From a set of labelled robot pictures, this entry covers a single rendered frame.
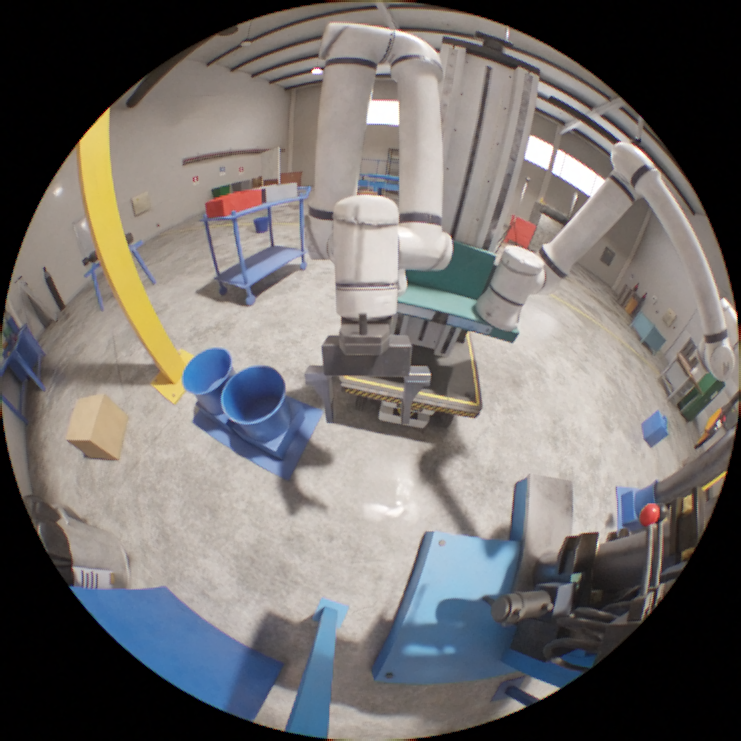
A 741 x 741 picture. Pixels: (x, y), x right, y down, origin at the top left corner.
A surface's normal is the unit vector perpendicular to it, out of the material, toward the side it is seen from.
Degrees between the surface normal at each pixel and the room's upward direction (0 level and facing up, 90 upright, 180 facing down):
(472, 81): 90
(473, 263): 90
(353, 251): 71
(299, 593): 0
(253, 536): 0
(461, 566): 0
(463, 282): 90
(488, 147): 90
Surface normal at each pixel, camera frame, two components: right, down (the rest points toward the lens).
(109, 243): 0.94, 0.30
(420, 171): -0.22, 0.48
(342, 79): -0.08, 0.86
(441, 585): 0.10, -0.63
